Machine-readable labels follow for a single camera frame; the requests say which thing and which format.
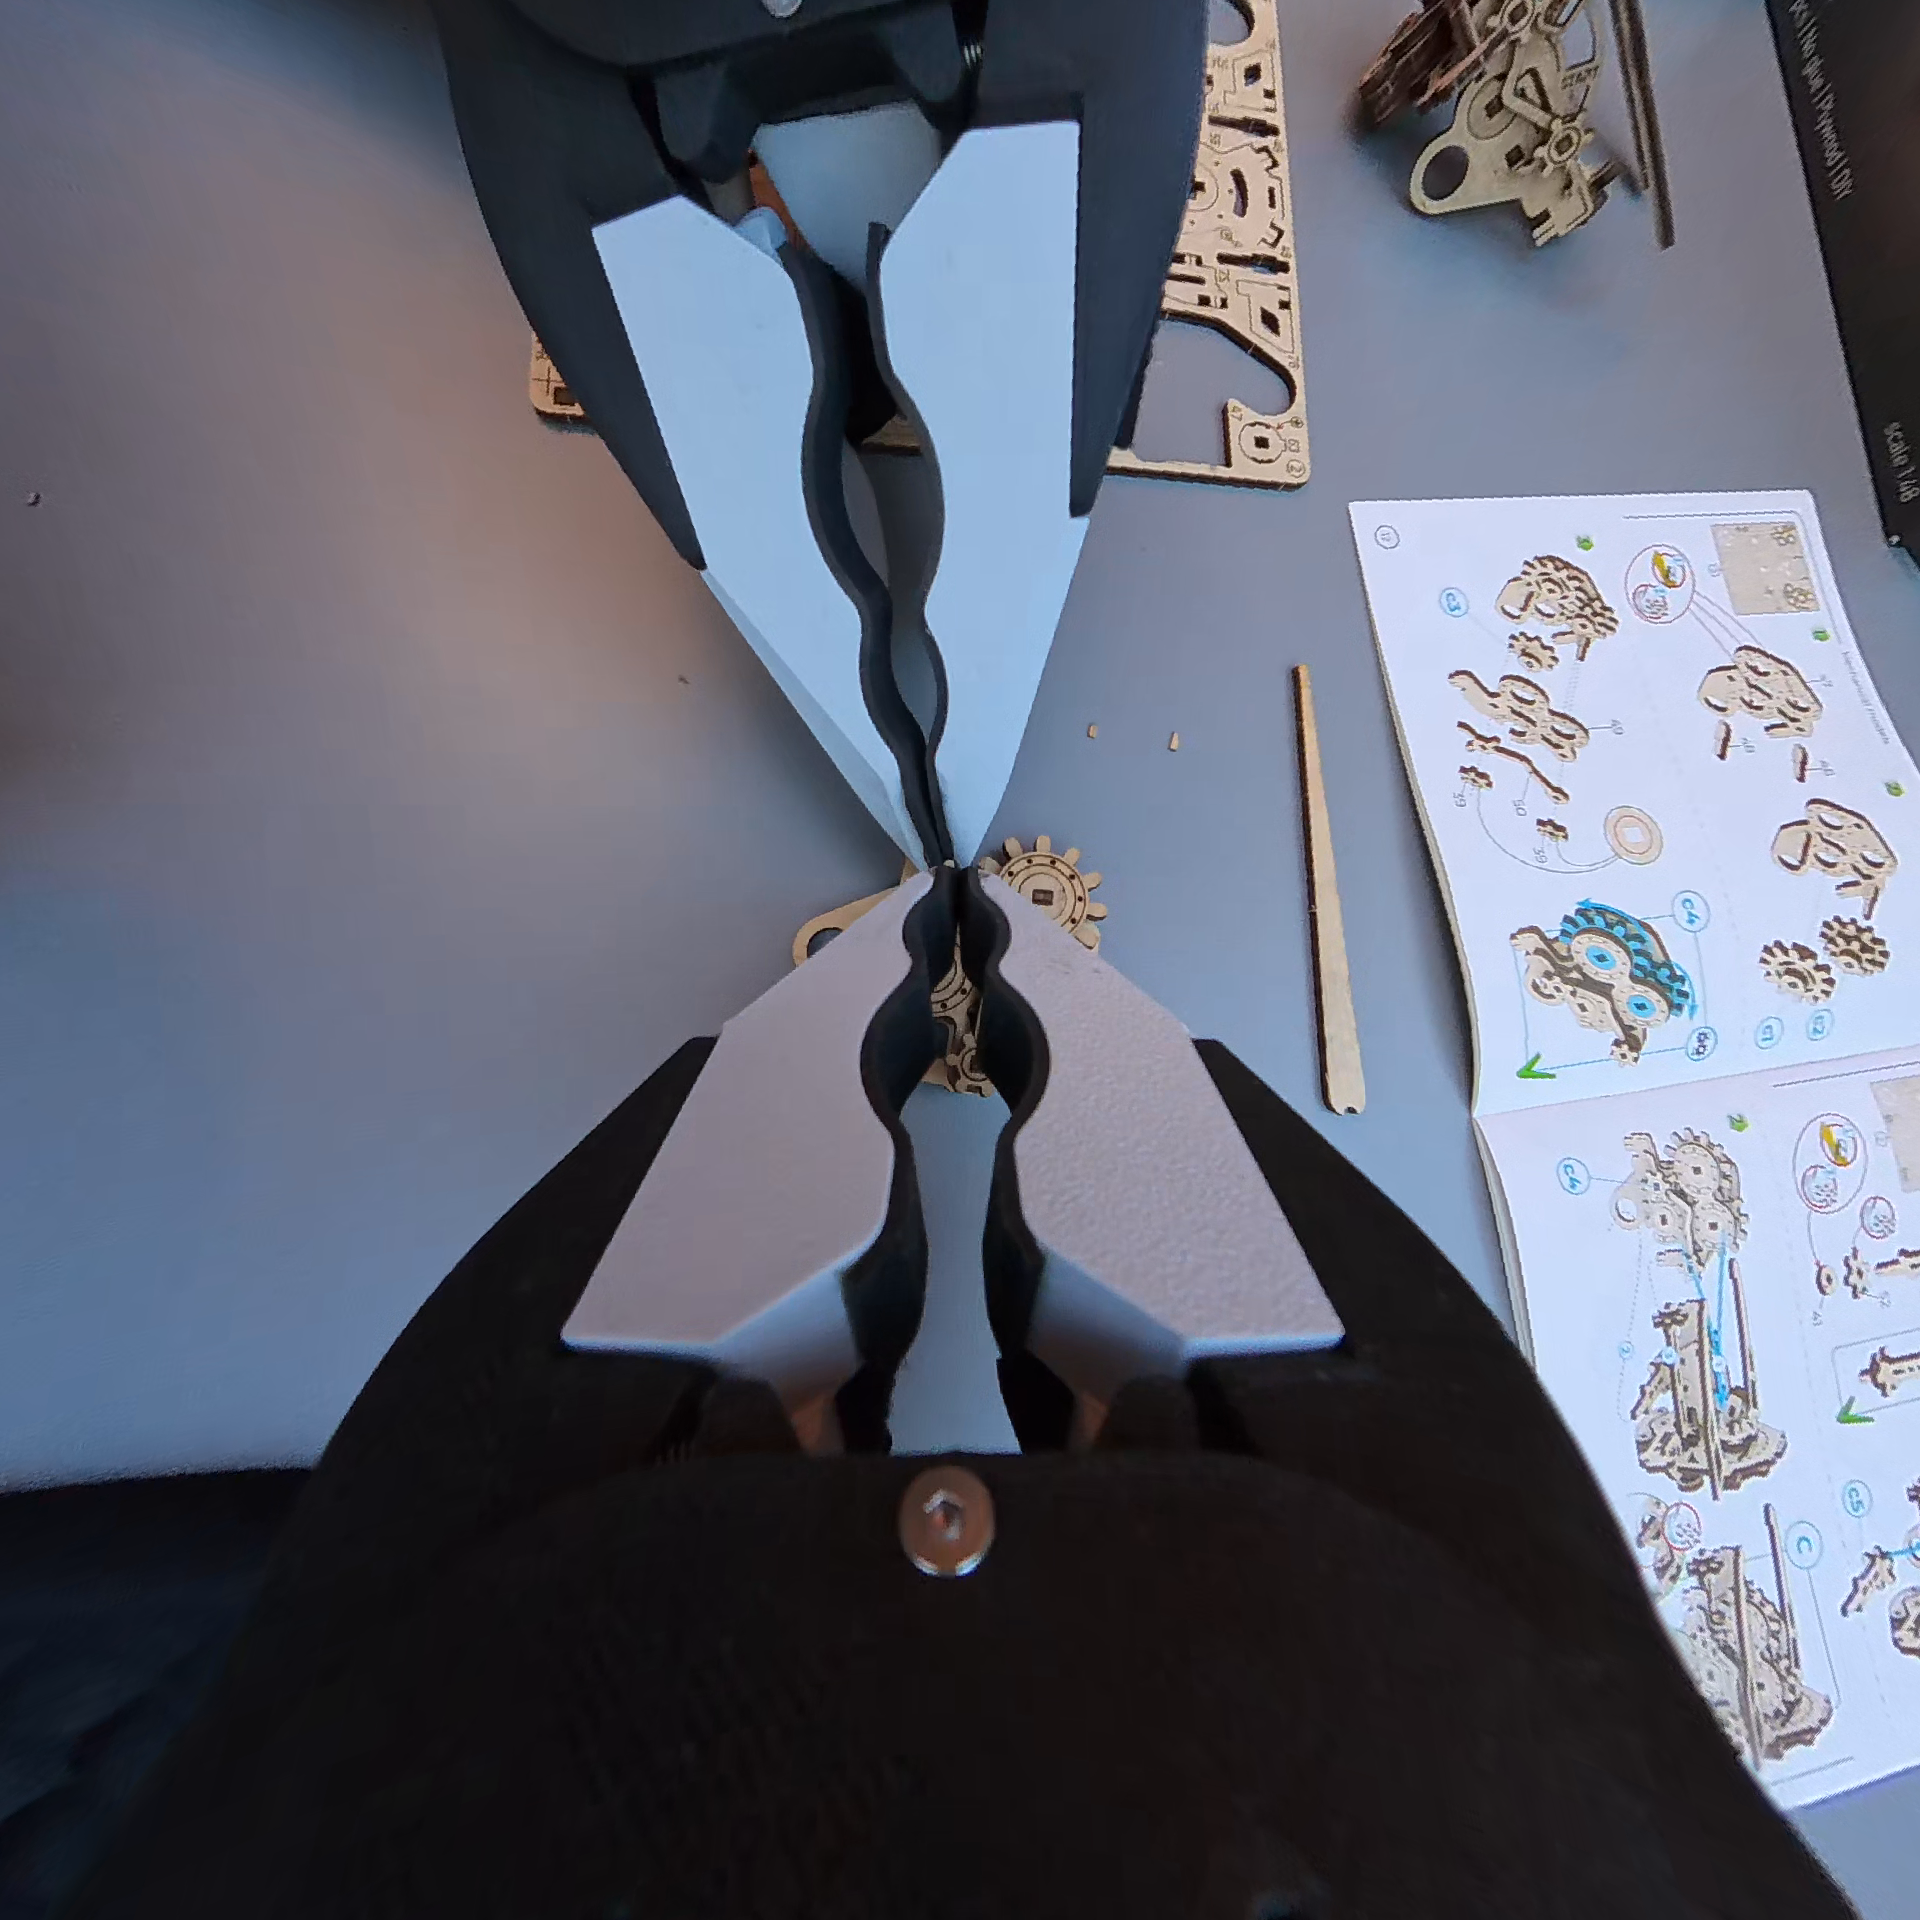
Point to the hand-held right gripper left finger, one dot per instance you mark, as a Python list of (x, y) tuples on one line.
[(763, 1184)]

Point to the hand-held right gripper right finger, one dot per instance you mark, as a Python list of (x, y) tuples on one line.
[(1161, 1184)]

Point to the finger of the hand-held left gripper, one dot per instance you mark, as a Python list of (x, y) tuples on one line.
[(1004, 376), (721, 420)]

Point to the wooden gear assembly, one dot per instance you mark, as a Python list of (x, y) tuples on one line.
[(1049, 891)]

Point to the punched wooden parts sheet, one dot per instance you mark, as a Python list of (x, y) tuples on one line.
[(1243, 300)]

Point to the tapered wooden stick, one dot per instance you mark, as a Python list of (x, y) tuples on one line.
[(1328, 900)]

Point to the partly built wooden model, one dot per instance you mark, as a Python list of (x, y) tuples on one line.
[(1484, 149)]

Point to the assembly instruction booklet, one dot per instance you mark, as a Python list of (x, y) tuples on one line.
[(1650, 750)]

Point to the black model kit box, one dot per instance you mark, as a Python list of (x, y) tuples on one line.
[(1861, 224)]

